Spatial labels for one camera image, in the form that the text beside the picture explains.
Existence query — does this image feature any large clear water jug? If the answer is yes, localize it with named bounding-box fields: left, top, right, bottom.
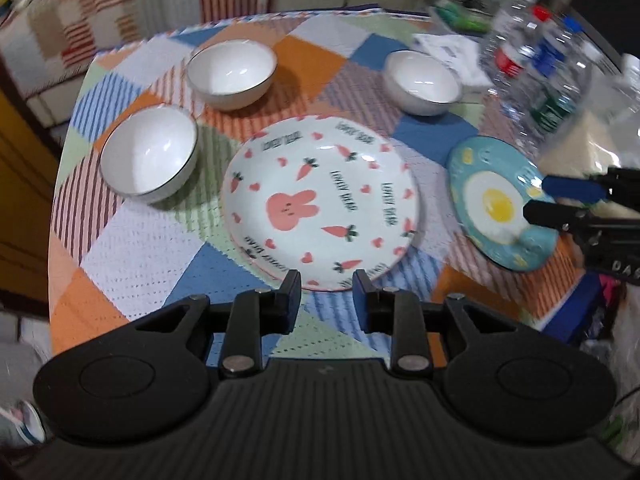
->
left=540, top=54, right=640, bottom=177

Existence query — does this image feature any wooden chair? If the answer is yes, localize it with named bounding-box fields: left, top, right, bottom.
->
left=0, top=55, right=66, bottom=303

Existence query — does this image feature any clear white cap water bottle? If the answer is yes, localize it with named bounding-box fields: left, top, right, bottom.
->
left=482, top=0, right=540, bottom=61

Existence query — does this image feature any green label water bottle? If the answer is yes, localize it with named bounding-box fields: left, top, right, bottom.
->
left=515, top=42, right=601, bottom=152

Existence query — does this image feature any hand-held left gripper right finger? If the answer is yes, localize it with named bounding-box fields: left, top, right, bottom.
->
left=352, top=270, right=519, bottom=379

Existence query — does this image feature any white rabbit carrot plate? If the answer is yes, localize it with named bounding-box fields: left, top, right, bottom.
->
left=221, top=115, right=422, bottom=293

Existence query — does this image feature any patchwork counter cloth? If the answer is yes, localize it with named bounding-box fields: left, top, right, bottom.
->
left=0, top=0, right=271, bottom=128

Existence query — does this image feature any patchwork striped tablecloth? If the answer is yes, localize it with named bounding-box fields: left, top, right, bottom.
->
left=47, top=7, right=611, bottom=361

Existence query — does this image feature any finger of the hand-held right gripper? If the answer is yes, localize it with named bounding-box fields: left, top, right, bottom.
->
left=542, top=167, right=640, bottom=204
left=522, top=200, right=596, bottom=233

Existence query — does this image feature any white bowl dark rim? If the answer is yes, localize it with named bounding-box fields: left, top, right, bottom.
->
left=383, top=50, right=463, bottom=116
left=186, top=40, right=278, bottom=111
left=99, top=103, right=200, bottom=205

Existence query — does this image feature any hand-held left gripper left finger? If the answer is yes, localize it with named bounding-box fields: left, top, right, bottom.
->
left=135, top=270, right=301, bottom=379

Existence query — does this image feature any red cap water bottle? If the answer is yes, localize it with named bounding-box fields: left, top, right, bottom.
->
left=486, top=5, right=551, bottom=117

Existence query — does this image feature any grey sneaker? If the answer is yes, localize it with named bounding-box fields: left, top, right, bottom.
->
left=0, top=400, right=47, bottom=449

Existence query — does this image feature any dark blue object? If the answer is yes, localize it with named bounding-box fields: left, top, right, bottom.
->
left=540, top=274, right=607, bottom=347

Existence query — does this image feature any white tissue pack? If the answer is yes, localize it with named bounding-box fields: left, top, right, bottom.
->
left=412, top=32, right=493, bottom=92

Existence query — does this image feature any teal fried egg plate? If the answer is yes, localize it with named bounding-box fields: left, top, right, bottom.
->
left=446, top=136, right=560, bottom=272

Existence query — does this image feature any blue cap water bottle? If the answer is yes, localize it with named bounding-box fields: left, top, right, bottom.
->
left=520, top=15, right=582, bottom=126

